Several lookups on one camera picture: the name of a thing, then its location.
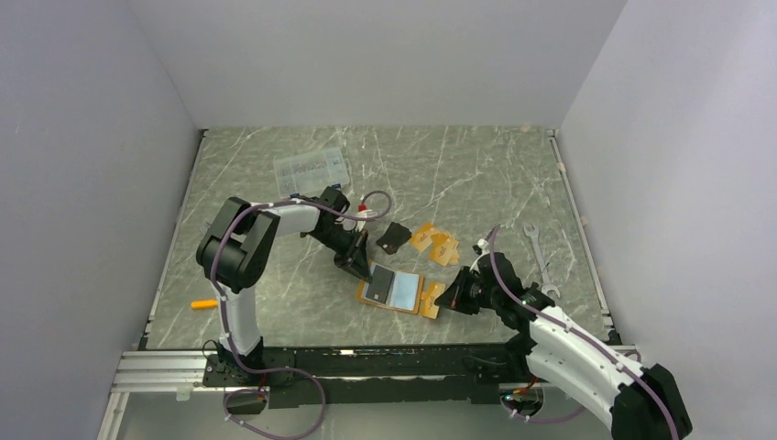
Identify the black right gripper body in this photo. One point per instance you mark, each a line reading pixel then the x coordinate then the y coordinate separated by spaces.
pixel 477 285

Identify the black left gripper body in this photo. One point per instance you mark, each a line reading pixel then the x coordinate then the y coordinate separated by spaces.
pixel 337 238

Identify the black VIP card top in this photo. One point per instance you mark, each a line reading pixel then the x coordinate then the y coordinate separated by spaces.
pixel 378 290

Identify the small orange card sleeve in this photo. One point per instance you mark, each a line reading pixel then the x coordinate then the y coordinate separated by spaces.
pixel 444 249

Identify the orange leather card holder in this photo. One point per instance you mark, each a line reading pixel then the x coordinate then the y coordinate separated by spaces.
pixel 405 295

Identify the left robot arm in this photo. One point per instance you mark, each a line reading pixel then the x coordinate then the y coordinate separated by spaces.
pixel 234 253

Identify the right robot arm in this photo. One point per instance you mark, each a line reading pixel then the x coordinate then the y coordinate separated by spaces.
pixel 631 400

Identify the silver open-end wrench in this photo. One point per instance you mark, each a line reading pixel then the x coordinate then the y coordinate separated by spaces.
pixel 532 232

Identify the clear plastic organizer box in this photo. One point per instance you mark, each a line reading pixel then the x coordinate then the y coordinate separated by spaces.
pixel 310 172

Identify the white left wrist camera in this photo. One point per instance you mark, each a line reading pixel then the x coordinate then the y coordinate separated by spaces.
pixel 363 212

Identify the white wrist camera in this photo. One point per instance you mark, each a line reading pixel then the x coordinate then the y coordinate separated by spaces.
pixel 481 248
pixel 363 212

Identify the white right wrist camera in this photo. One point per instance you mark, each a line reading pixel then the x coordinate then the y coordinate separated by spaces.
pixel 481 248

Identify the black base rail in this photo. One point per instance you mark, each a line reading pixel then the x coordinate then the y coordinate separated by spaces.
pixel 475 373

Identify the orange-handled screwdriver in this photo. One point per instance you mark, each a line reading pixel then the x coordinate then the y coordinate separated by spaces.
pixel 204 304

